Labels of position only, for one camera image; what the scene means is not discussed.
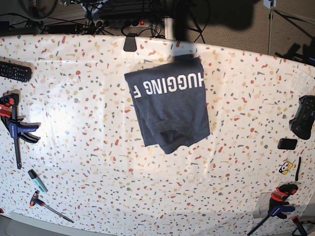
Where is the white power strip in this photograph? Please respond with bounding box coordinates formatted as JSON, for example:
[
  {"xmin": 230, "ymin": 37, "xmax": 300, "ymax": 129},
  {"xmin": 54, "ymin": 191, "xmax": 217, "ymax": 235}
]
[{"xmin": 95, "ymin": 19, "xmax": 150, "ymax": 29}]

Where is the black game controller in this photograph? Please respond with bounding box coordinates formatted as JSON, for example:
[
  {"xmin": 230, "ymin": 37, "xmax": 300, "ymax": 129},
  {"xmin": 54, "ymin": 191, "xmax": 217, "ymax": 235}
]
[{"xmin": 289, "ymin": 95, "xmax": 315, "ymax": 140}]

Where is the blue black bar clamp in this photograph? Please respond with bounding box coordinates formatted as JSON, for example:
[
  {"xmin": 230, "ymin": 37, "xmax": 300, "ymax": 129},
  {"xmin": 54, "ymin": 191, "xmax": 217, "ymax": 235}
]
[{"xmin": 0, "ymin": 93, "xmax": 40, "ymax": 170}]

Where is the yellow face sticker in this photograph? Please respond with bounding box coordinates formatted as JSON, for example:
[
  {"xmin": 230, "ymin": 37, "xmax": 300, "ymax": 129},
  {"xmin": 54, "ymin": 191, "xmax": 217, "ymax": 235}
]
[{"xmin": 279, "ymin": 161, "xmax": 293, "ymax": 175}]

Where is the teal highlighter pen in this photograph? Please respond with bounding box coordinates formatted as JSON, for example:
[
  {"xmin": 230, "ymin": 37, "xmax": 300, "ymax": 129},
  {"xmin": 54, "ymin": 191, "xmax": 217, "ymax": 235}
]
[{"xmin": 28, "ymin": 169, "xmax": 48, "ymax": 193}]

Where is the red black bar clamp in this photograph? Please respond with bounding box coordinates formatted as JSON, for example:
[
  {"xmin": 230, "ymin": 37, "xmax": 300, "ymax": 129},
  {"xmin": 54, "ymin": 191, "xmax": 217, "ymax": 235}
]
[{"xmin": 247, "ymin": 184, "xmax": 298, "ymax": 236}]

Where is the black TV remote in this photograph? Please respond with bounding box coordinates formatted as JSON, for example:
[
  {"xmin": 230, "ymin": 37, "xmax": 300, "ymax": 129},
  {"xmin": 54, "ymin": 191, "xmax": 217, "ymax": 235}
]
[{"xmin": 0, "ymin": 61, "xmax": 32, "ymax": 83}]

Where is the patterned terrazzo table cloth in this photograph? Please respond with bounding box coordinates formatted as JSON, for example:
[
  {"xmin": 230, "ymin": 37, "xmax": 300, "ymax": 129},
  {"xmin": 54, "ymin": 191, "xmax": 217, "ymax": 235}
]
[{"xmin": 0, "ymin": 35, "xmax": 315, "ymax": 236}]

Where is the blue grey T-shirt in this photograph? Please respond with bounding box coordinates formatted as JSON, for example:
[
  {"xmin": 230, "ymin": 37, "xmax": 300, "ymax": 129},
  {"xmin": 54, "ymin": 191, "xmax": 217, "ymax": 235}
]
[{"xmin": 125, "ymin": 58, "xmax": 210, "ymax": 154}]

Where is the small black case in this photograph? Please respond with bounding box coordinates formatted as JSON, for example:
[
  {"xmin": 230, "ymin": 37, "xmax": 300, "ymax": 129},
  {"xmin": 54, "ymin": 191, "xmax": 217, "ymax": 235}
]
[{"xmin": 278, "ymin": 138, "xmax": 297, "ymax": 150}]

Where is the white table leg post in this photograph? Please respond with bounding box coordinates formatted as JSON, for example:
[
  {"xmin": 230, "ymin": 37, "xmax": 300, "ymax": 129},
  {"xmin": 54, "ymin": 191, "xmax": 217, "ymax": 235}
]
[{"xmin": 164, "ymin": 17, "xmax": 175, "ymax": 40}]

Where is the orange T-handle hex key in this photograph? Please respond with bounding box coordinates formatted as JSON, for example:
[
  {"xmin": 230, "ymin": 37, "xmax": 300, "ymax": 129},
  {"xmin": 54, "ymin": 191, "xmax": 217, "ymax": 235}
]
[{"xmin": 30, "ymin": 190, "xmax": 74, "ymax": 223}]

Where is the dark grey table clip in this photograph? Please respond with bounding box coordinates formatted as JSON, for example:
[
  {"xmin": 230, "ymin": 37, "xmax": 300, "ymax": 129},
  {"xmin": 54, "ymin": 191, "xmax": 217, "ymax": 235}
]
[{"xmin": 123, "ymin": 33, "xmax": 137, "ymax": 52}]

